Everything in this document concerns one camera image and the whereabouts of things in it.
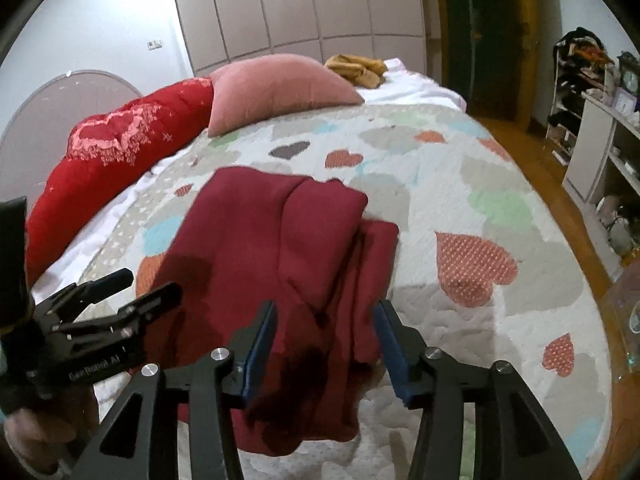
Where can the beige panelled wardrobe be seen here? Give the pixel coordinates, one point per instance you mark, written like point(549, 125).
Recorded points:
point(300, 5)

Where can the pile of clothes on shelf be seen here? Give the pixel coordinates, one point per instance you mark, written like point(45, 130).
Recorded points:
point(582, 47)

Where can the white wall switch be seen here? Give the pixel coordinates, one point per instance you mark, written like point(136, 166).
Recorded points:
point(155, 44)

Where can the heart print quilt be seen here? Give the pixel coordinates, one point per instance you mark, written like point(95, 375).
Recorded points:
point(450, 195)

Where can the white bed sheet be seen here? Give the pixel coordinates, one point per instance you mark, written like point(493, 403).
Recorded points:
point(420, 85)

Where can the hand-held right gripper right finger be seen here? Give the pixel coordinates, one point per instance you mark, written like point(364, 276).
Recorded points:
point(395, 355)

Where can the pink pillow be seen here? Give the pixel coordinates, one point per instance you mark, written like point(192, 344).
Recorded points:
point(275, 90)

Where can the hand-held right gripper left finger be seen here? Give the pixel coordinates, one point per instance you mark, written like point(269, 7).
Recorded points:
point(256, 355)

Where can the dark ornate table clock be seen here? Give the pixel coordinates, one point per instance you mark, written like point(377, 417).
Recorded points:
point(630, 75)

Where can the yellow cloth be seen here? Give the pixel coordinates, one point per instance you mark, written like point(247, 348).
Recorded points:
point(355, 67)

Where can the maroon pants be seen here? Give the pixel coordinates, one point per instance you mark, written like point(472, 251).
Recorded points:
point(260, 240)

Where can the dark green door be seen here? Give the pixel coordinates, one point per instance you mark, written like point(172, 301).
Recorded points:
point(485, 35)

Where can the small white clock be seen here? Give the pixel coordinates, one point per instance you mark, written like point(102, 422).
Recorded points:
point(624, 101)

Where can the person's left hand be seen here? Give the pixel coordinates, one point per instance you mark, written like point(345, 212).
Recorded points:
point(50, 440)

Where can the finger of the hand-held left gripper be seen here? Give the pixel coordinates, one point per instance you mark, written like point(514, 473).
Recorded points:
point(150, 302)
point(100, 285)

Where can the red floral comforter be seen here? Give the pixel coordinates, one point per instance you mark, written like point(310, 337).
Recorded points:
point(115, 160)

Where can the grey rounded headboard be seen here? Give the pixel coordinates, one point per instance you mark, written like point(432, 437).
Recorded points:
point(55, 115)

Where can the white shelf unit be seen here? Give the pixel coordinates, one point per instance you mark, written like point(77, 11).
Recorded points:
point(592, 145)

